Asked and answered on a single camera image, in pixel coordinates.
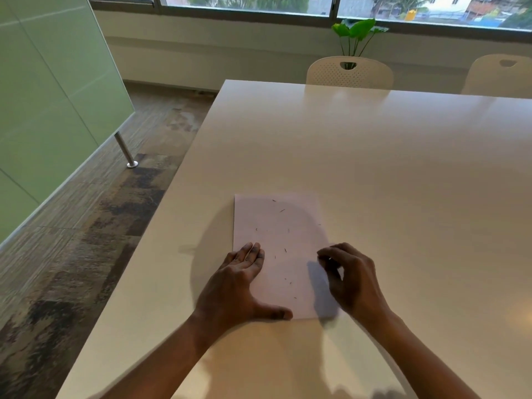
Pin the person's left hand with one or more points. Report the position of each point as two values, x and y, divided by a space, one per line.
232 292

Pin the person's right hand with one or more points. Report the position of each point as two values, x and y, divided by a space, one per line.
355 286

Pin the person's right fingers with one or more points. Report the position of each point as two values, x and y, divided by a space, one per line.
332 261

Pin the person's left thumb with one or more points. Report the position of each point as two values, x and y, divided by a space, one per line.
274 312

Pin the white paper sheet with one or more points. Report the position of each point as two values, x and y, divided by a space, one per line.
280 253

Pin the person's left forearm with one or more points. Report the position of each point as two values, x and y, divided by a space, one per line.
153 365

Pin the person's right forearm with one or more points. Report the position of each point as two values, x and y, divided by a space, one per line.
419 361

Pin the white perforated chair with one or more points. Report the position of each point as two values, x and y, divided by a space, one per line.
350 74
498 76

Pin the green leafy plant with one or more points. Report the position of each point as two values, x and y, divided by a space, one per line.
356 35

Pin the frosted green glass partition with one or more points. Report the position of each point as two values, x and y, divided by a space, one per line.
54 103

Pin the silver metal partition post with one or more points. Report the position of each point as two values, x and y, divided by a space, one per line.
124 150

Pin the window with dark frame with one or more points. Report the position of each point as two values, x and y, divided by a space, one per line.
316 8

